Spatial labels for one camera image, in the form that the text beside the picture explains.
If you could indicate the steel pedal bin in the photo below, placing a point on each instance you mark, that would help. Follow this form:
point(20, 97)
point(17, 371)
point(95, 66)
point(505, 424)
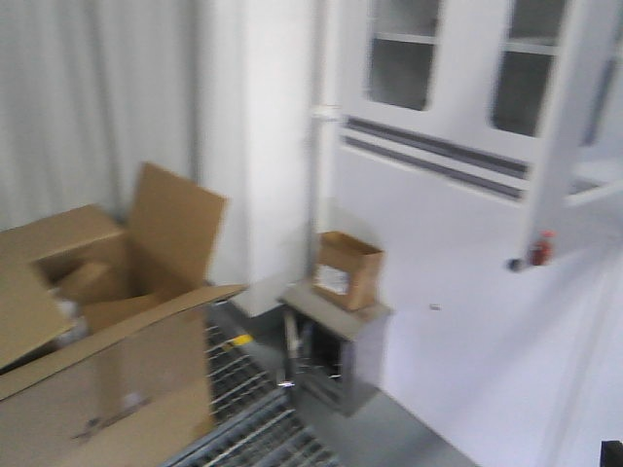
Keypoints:
point(335, 354)

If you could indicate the grey curtain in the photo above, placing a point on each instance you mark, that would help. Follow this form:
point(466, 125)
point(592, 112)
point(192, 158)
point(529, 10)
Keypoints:
point(90, 90)

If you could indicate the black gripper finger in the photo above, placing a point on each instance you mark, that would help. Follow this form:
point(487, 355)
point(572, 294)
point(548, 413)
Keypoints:
point(612, 453)

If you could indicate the large open cardboard box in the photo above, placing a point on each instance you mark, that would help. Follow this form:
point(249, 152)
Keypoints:
point(103, 329)

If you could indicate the white glass-door cabinet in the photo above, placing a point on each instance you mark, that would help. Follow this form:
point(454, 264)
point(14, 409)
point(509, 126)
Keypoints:
point(505, 96)

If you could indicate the stack of metal grates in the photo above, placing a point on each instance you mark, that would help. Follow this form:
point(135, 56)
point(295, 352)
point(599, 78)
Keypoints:
point(256, 424)

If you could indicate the small cardboard box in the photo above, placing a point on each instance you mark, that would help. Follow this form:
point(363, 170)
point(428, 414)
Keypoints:
point(346, 270)

